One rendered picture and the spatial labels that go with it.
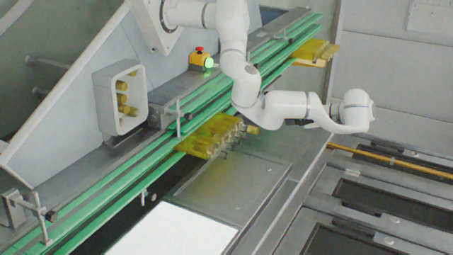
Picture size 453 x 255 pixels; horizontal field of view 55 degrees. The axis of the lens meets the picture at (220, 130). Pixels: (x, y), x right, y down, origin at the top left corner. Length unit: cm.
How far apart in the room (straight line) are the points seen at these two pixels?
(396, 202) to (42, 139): 130
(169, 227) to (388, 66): 643
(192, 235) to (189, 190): 25
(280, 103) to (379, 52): 631
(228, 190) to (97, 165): 50
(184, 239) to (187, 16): 78
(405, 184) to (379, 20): 569
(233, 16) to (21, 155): 77
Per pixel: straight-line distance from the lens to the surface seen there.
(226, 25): 141
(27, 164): 144
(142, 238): 149
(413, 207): 185
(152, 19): 161
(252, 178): 175
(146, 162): 155
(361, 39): 759
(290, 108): 133
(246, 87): 134
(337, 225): 165
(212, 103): 191
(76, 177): 149
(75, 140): 155
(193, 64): 201
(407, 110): 785
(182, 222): 154
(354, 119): 140
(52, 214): 119
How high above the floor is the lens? 178
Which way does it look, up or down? 24 degrees down
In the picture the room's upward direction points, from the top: 106 degrees clockwise
